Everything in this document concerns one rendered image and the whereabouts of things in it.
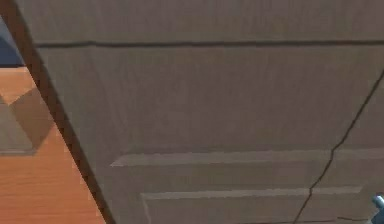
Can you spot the grey-brown panelled room door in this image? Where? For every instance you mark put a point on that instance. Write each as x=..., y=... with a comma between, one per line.
x=206, y=106

